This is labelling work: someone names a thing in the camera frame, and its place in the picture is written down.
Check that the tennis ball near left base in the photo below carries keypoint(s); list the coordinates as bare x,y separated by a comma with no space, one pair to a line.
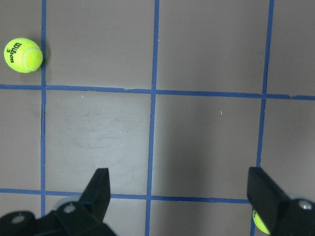
259,223

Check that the tennis ball near table centre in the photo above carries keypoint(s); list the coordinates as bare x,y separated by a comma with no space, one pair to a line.
23,55

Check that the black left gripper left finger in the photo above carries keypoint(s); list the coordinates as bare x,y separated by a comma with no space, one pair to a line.
84,217

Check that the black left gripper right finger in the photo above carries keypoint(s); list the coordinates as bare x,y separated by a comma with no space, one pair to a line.
282,214

